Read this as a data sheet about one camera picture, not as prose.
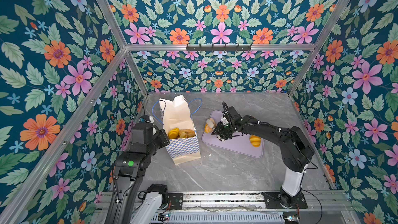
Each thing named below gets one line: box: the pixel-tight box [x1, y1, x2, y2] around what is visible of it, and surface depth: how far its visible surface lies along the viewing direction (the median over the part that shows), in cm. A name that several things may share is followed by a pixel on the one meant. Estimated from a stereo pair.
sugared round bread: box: [204, 122, 213, 134], surface depth 96 cm
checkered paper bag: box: [159, 94, 202, 165], surface depth 79 cm
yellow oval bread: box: [167, 127, 180, 139], surface depth 92 cm
